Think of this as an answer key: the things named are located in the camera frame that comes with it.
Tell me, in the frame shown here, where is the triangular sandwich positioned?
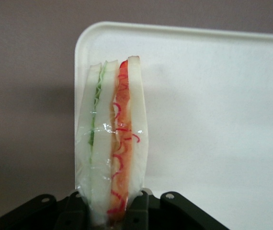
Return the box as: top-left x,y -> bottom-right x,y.
75,55 -> 150,228

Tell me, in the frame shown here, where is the beige plastic tray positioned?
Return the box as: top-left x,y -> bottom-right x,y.
73,21 -> 273,230

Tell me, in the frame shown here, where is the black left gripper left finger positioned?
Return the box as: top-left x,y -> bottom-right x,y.
0,190 -> 94,230

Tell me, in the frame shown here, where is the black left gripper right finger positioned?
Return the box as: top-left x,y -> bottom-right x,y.
126,189 -> 231,230

